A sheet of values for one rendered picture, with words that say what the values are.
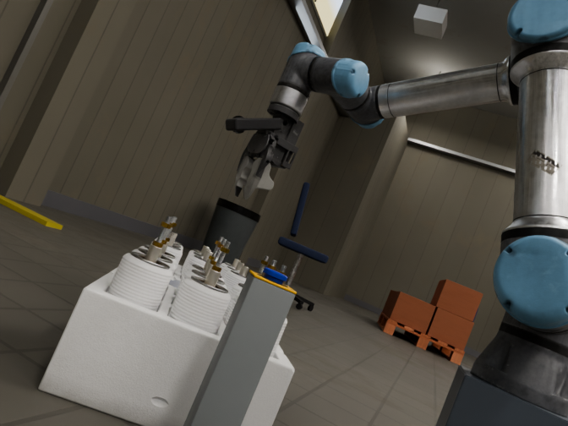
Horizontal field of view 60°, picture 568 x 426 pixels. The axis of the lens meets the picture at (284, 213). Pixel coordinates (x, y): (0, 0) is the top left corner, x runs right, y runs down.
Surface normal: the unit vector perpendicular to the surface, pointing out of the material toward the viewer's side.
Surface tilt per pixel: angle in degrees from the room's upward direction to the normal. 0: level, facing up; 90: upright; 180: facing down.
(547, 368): 72
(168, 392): 90
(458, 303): 90
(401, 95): 110
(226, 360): 90
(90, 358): 90
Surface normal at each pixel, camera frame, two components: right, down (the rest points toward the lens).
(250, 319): 0.18, -0.01
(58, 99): 0.88, 0.34
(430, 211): -0.29, -0.20
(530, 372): -0.18, -0.48
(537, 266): -0.55, -0.17
